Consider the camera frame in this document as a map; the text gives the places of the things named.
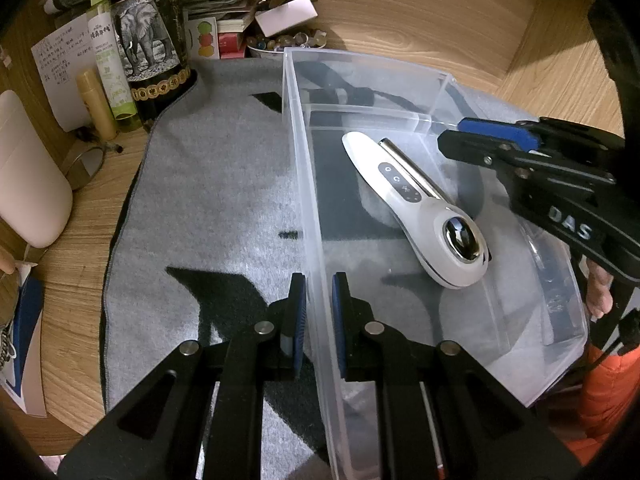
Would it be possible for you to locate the dark elephant-label wine bottle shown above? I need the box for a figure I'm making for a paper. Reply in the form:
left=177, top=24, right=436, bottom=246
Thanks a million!
left=106, top=0, right=199, bottom=133

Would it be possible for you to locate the clear plastic storage bin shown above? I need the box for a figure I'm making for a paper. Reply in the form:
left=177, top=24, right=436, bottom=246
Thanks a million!
left=281, top=47, right=589, bottom=480

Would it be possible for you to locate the green spray bottle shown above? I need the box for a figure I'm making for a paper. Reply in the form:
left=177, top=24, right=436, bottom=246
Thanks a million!
left=87, top=0, right=142, bottom=134

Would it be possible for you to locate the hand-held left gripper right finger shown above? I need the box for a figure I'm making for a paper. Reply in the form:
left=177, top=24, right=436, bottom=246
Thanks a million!
left=331, top=272, right=596, bottom=480

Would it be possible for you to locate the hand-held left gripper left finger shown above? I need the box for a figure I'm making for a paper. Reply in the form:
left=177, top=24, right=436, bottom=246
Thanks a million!
left=57, top=273, right=308, bottom=480

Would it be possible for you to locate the white handheld massager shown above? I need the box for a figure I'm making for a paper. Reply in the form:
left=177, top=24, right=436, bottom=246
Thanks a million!
left=342, top=131, right=489, bottom=290

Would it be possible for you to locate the red book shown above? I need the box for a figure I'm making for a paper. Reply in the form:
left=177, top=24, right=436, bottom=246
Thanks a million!
left=218, top=32, right=247, bottom=59

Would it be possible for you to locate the white bowl of beads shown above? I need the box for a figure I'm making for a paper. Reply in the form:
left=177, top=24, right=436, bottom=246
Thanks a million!
left=247, top=30, right=329, bottom=62

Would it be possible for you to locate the grey printed mat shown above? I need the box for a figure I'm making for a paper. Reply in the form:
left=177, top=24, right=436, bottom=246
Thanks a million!
left=102, top=55, right=581, bottom=480

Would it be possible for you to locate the colourful fruit sticker card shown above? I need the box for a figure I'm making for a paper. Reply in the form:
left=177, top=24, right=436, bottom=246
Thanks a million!
left=187, top=17, right=221, bottom=59

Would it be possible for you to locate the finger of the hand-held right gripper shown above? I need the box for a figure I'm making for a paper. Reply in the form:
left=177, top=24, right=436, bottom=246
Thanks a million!
left=457, top=117, right=546, bottom=153
left=437, top=130, right=536, bottom=181

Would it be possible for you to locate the person's right hand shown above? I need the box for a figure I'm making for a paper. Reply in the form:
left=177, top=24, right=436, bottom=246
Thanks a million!
left=585, top=258, right=614, bottom=322

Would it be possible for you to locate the stack of books and papers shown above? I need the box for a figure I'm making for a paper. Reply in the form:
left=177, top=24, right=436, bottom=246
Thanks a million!
left=181, top=0, right=262, bottom=58

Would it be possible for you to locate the person's orange jacket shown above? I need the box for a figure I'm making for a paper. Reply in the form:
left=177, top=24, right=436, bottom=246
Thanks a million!
left=570, top=342, right=640, bottom=467

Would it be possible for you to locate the pink mug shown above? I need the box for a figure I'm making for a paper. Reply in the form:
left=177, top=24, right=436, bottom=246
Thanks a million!
left=0, top=90, right=74, bottom=276

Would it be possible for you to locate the white card box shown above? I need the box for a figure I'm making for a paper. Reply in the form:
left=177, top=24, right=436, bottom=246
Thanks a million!
left=255, top=0, right=319, bottom=38

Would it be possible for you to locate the white handwritten paper note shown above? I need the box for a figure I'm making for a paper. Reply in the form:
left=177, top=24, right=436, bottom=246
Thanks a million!
left=31, top=12, right=101, bottom=133

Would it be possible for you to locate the yellow lip balm tube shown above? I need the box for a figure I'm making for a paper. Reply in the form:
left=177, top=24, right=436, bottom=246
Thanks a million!
left=76, top=70, right=119, bottom=142

